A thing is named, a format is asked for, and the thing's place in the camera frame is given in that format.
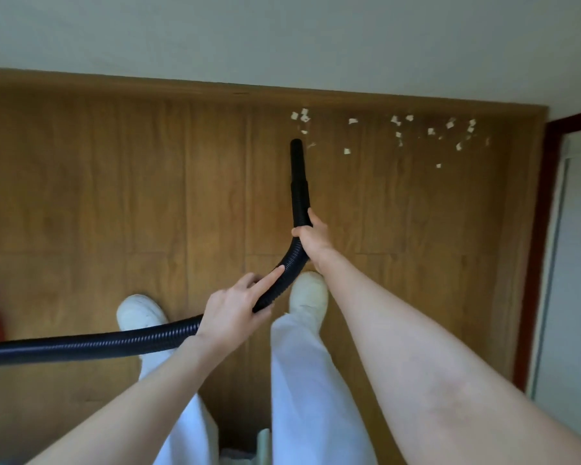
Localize white door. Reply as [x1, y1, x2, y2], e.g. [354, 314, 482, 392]
[528, 128, 581, 434]

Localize white right shoe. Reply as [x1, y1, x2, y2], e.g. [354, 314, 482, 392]
[289, 271, 329, 318]

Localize person's right hand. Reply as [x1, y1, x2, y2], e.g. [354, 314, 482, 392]
[291, 208, 335, 275]

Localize person's left hand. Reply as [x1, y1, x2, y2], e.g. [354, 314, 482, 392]
[196, 265, 286, 352]

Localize white shoe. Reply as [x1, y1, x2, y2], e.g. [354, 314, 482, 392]
[289, 271, 329, 318]
[116, 294, 169, 333]

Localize white left shoe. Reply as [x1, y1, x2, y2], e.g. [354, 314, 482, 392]
[116, 294, 169, 333]

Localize black ribbed vacuum hose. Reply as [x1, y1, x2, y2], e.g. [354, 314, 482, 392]
[0, 139, 312, 367]

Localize dark red door frame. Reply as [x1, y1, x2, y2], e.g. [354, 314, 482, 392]
[512, 108, 581, 394]

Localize white trousers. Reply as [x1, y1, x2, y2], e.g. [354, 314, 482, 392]
[138, 312, 378, 465]

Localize scattered white paper scraps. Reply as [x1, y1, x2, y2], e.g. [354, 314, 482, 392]
[290, 108, 492, 169]

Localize person's left forearm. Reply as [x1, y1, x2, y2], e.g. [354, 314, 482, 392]
[26, 334, 229, 465]

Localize person's right forearm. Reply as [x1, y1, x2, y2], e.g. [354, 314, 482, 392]
[313, 247, 581, 465]

